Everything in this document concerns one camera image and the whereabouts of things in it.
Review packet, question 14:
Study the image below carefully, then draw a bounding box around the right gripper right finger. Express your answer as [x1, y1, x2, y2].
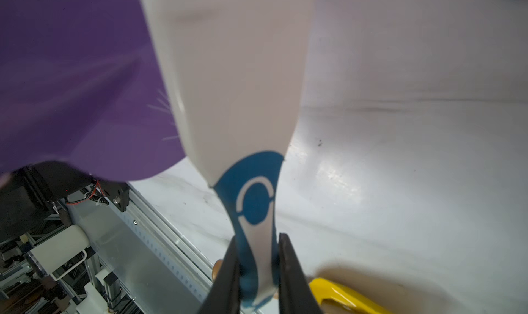
[279, 233, 323, 314]

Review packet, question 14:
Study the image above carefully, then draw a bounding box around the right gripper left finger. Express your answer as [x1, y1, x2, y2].
[198, 238, 240, 314]

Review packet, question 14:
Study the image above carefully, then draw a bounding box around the yellow scoop wooden handle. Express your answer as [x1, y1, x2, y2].
[309, 278, 391, 314]

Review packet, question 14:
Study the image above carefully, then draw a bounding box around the white blue brush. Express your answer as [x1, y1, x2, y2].
[140, 0, 314, 310]

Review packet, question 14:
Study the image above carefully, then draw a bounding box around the purple trowel pink handle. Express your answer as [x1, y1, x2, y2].
[1, 0, 185, 181]

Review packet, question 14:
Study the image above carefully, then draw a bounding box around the aluminium rail frame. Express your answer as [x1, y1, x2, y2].
[67, 188, 213, 313]

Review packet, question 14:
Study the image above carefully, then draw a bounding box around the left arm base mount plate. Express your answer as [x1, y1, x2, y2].
[91, 180, 130, 212]

